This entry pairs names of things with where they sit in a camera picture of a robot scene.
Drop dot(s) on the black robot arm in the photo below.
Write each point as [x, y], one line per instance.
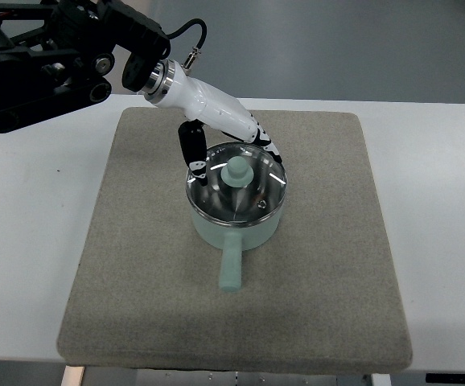
[55, 55]

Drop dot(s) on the black strip under table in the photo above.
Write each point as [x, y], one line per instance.
[445, 378]

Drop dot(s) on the grey fabric mat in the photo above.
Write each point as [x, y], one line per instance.
[320, 296]

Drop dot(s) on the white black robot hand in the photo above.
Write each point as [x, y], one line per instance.
[202, 104]

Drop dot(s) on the glass lid with green knob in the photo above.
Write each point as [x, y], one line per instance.
[245, 185]

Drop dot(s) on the mint green saucepan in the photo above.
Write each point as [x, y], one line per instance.
[233, 240]

